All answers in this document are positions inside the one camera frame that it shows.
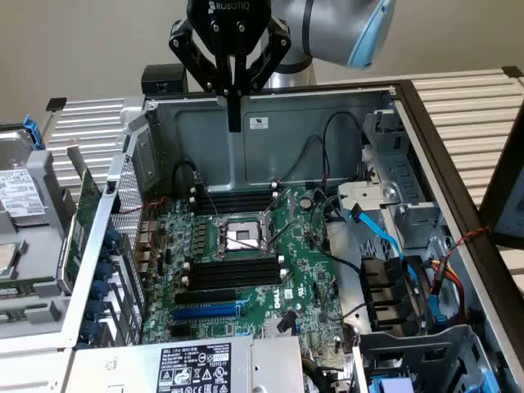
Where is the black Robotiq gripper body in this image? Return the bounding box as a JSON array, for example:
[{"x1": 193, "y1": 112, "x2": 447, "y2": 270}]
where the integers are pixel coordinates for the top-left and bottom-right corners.
[{"x1": 186, "y1": 0, "x2": 273, "y2": 57}]

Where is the green RAM stick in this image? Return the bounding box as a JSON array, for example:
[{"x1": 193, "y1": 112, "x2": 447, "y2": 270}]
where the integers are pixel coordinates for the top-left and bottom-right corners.
[
  {"x1": 0, "y1": 278, "x2": 56, "y2": 292},
  {"x1": 0, "y1": 309, "x2": 29, "y2": 325}
]

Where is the RAM slot with white latches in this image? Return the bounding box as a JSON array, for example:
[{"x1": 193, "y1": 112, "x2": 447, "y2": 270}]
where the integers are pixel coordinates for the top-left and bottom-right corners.
[
  {"x1": 188, "y1": 182, "x2": 279, "y2": 200},
  {"x1": 179, "y1": 268, "x2": 287, "y2": 291},
  {"x1": 182, "y1": 255, "x2": 286, "y2": 280},
  {"x1": 188, "y1": 191, "x2": 280, "y2": 210}
]

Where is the black box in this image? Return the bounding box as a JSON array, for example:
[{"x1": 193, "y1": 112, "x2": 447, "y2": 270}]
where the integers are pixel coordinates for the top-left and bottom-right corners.
[{"x1": 141, "y1": 64, "x2": 188, "y2": 95}]

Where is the white label sticker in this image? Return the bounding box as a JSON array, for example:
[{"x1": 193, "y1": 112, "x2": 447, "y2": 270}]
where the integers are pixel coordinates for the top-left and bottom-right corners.
[{"x1": 244, "y1": 115, "x2": 271, "y2": 131}]

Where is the open PC case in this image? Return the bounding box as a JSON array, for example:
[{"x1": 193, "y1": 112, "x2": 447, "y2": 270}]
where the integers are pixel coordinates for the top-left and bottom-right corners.
[{"x1": 56, "y1": 79, "x2": 524, "y2": 393}]

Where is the thin metal locking lever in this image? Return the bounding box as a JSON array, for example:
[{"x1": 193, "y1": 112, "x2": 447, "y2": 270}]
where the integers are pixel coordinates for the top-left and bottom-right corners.
[
  {"x1": 214, "y1": 230, "x2": 265, "y2": 251},
  {"x1": 193, "y1": 173, "x2": 223, "y2": 219}
]

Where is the metal socket cover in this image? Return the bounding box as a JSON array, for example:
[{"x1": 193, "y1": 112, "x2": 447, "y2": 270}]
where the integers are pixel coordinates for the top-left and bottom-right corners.
[{"x1": 264, "y1": 188, "x2": 298, "y2": 247}]

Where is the green graphics card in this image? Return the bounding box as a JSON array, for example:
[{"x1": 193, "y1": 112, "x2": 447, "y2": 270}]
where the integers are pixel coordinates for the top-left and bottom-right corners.
[{"x1": 56, "y1": 138, "x2": 106, "y2": 296}]

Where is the CPU socket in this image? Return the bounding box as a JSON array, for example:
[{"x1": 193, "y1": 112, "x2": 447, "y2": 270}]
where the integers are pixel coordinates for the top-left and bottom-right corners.
[{"x1": 211, "y1": 211, "x2": 274, "y2": 262}]

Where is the silver disk bay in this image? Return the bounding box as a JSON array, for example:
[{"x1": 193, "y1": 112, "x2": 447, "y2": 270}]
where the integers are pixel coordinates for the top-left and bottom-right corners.
[{"x1": 362, "y1": 109, "x2": 449, "y2": 251}]

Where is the green motherboard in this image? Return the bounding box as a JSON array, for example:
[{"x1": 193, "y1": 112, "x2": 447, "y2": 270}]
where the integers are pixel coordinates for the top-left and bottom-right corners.
[{"x1": 141, "y1": 184, "x2": 358, "y2": 350}]

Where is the silver hard disk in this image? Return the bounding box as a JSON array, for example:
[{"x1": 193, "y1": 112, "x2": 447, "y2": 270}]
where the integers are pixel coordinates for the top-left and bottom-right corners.
[{"x1": 0, "y1": 129, "x2": 46, "y2": 228}]

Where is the hard drive with white label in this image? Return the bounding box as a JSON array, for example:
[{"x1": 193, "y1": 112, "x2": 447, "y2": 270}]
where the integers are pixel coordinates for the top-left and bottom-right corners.
[{"x1": 0, "y1": 149, "x2": 79, "y2": 341}]

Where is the long black expansion slot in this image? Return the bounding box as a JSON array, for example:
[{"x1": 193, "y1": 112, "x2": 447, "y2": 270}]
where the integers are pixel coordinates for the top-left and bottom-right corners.
[{"x1": 174, "y1": 287, "x2": 237, "y2": 307}]

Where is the black framed panel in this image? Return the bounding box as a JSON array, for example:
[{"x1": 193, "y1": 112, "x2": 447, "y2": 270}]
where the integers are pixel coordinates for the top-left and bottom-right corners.
[{"x1": 477, "y1": 110, "x2": 524, "y2": 257}]

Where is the blue expansion slot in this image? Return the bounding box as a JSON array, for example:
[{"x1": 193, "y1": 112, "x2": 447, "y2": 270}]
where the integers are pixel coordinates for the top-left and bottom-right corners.
[{"x1": 171, "y1": 302, "x2": 246, "y2": 323}]

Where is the black angled plug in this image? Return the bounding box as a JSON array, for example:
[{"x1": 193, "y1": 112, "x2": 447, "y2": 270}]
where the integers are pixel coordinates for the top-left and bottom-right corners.
[{"x1": 277, "y1": 309, "x2": 296, "y2": 335}]

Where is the silver finned heatsink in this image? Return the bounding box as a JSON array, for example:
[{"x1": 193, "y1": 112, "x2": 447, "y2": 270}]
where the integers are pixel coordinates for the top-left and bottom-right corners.
[{"x1": 264, "y1": 317, "x2": 298, "y2": 337}]

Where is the dark grey disk cage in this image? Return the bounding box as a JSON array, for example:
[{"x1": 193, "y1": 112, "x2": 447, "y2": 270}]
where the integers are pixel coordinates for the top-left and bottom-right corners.
[{"x1": 354, "y1": 324, "x2": 499, "y2": 393}]

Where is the silver power supply unit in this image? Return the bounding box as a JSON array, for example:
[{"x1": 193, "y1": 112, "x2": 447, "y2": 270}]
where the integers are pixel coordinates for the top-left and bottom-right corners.
[{"x1": 61, "y1": 333, "x2": 306, "y2": 393}]

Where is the blue disk carrier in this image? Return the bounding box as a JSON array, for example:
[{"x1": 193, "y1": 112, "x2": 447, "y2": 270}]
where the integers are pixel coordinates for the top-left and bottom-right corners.
[{"x1": 368, "y1": 375, "x2": 415, "y2": 393}]

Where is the thin black wire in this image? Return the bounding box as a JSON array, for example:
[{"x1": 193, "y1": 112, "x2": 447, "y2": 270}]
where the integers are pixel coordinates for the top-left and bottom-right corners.
[
  {"x1": 276, "y1": 134, "x2": 328, "y2": 183},
  {"x1": 321, "y1": 111, "x2": 365, "y2": 181}
]

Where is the thick black looped cable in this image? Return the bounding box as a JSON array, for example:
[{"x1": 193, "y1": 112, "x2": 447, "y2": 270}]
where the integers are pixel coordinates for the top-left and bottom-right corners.
[{"x1": 172, "y1": 160, "x2": 200, "y2": 196}]

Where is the silver metal bracket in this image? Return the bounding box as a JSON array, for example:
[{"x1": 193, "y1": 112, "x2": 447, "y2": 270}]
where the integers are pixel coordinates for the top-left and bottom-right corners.
[{"x1": 337, "y1": 182, "x2": 400, "y2": 224}]

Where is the red black twisted wire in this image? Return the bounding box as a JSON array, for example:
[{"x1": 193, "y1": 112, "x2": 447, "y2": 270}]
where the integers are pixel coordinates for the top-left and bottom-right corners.
[
  {"x1": 110, "y1": 197, "x2": 169, "y2": 216},
  {"x1": 445, "y1": 226, "x2": 492, "y2": 257}
]

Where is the blue disk bracket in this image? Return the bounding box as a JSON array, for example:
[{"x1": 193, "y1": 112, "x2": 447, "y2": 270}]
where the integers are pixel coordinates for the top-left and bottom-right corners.
[{"x1": 22, "y1": 114, "x2": 45, "y2": 152}]

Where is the blue flat data wire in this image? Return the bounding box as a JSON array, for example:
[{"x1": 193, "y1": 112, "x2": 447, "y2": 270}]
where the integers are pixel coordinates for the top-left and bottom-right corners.
[{"x1": 347, "y1": 204, "x2": 409, "y2": 264}]

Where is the red yellow power wire bundle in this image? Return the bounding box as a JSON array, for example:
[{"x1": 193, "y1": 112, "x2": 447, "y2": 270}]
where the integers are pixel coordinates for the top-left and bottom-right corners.
[{"x1": 425, "y1": 256, "x2": 470, "y2": 324}]

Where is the yellow braided wire bundle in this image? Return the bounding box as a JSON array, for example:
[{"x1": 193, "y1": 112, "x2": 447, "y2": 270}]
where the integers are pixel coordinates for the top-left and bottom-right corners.
[{"x1": 301, "y1": 355, "x2": 328, "y2": 393}]

